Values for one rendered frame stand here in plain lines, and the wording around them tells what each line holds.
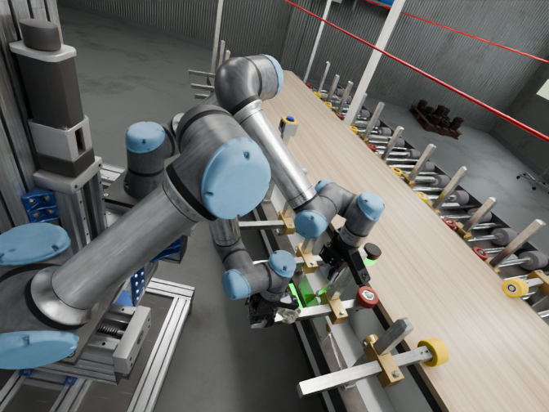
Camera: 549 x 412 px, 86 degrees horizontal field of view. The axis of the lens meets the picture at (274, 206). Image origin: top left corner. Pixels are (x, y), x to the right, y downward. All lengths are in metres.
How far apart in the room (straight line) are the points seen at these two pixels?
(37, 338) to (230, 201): 0.35
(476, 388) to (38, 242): 1.27
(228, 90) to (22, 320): 0.57
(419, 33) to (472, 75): 1.60
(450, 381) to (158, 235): 1.03
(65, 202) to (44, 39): 0.36
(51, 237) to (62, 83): 0.31
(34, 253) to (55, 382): 1.10
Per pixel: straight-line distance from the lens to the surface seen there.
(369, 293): 1.23
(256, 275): 0.77
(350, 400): 1.24
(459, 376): 1.27
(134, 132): 1.05
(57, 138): 0.82
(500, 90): 8.85
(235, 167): 0.41
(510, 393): 1.38
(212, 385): 1.86
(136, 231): 0.49
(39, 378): 1.74
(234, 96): 0.72
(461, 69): 8.28
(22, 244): 0.70
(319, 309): 1.15
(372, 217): 0.82
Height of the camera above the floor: 1.76
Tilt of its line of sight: 38 degrees down
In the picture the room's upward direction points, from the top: 18 degrees clockwise
